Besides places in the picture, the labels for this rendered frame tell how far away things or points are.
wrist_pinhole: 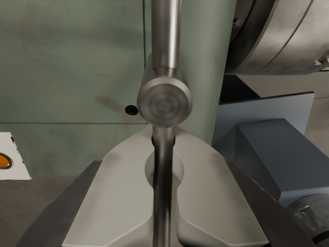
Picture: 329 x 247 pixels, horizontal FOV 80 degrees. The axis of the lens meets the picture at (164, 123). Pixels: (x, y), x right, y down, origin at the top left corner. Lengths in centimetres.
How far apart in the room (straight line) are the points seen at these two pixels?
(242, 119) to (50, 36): 77
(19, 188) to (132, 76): 246
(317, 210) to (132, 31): 61
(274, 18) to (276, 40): 3
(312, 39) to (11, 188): 263
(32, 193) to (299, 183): 242
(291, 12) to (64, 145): 29
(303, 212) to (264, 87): 121
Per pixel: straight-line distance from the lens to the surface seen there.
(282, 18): 26
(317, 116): 214
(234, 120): 87
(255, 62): 30
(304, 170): 72
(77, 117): 24
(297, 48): 30
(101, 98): 22
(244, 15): 30
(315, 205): 68
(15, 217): 305
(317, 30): 29
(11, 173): 34
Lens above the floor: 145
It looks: 59 degrees down
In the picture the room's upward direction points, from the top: 177 degrees clockwise
